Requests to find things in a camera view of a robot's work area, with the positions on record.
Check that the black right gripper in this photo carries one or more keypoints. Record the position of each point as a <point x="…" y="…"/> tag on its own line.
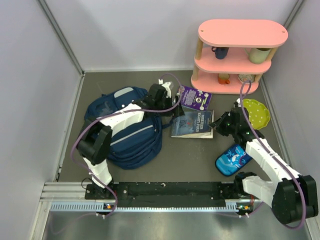
<point x="218" y="123"/>

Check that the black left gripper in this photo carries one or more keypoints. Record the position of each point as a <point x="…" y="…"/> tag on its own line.
<point x="177" y="112"/>

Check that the purple treehouse paperback book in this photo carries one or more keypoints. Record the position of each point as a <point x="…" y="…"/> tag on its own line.
<point x="194" y="99"/>

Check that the dark blue Nineteen Eighty-Four book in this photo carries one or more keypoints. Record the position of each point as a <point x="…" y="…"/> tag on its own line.
<point x="193" y="125"/>

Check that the navy blue student backpack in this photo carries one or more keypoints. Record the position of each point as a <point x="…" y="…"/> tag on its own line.
<point x="138" y="143"/>

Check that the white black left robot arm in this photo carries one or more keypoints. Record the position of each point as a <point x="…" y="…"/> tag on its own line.
<point x="125" y="127"/>

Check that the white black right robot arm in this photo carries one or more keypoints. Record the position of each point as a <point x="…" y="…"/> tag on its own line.
<point x="290" y="195"/>

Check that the blue dinosaur pencil case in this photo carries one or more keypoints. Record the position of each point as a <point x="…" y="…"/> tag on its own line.
<point x="232" y="160"/>

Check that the green polka dot plate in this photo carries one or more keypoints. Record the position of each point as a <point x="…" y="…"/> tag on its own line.
<point x="259" y="115"/>

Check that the orange small cup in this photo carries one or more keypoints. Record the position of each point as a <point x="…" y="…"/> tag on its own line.
<point x="223" y="78"/>

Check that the patterned small bowl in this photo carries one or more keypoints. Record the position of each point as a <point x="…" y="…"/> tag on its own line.
<point x="246" y="77"/>

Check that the dark blue mug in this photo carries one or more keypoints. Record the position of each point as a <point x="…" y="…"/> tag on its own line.
<point x="220" y="52"/>

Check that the pink three-tier shelf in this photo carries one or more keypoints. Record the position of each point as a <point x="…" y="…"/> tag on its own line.
<point x="235" y="34"/>

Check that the cream green mug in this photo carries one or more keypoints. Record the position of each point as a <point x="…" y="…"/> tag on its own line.
<point x="257" y="55"/>

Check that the grey slotted cable duct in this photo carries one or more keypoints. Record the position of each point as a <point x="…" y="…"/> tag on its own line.
<point x="107" y="207"/>

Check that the aluminium frame rail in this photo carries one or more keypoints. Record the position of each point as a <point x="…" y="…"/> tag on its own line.
<point x="64" y="192"/>

